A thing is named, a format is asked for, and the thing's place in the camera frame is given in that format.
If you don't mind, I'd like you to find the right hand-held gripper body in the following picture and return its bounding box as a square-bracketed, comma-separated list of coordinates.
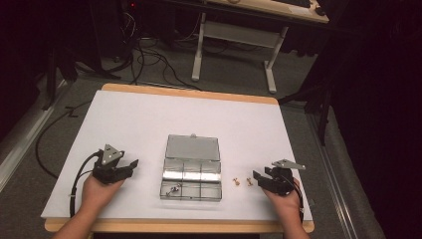
[264, 158, 307, 197]

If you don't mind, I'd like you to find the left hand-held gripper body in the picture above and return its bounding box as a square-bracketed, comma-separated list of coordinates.
[92, 143, 134, 185]

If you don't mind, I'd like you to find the clear plastic compartment box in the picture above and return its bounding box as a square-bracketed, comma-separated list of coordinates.
[159, 132, 223, 202]

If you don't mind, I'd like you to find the person's right hand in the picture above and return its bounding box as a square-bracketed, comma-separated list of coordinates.
[263, 178, 303, 218]

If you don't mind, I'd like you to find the person's left hand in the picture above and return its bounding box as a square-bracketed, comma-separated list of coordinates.
[80, 171, 126, 215]

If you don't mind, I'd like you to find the black metal stand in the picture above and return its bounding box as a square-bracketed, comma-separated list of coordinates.
[278, 81, 334, 147]
[40, 44, 79, 112]

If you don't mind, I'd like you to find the wooden table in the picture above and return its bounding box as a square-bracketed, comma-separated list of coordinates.
[44, 83, 316, 234]

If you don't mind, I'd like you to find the white-legged wooden desk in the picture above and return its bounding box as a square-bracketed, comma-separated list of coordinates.
[190, 0, 330, 95]

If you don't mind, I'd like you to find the black keyboard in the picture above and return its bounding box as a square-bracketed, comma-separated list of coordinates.
[274, 0, 313, 9]

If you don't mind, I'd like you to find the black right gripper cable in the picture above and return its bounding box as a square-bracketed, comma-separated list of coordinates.
[291, 180, 306, 224]

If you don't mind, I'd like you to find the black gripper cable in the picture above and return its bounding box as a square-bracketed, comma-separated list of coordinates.
[68, 149, 105, 219]
[291, 180, 306, 224]

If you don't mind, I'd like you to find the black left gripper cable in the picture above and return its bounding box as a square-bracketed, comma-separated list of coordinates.
[68, 149, 105, 219]

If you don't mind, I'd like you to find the black floor cable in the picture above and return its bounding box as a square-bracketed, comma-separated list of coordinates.
[35, 99, 96, 180]

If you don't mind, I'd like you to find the tangle of black floor cables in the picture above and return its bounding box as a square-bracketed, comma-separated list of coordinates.
[117, 11, 204, 92]

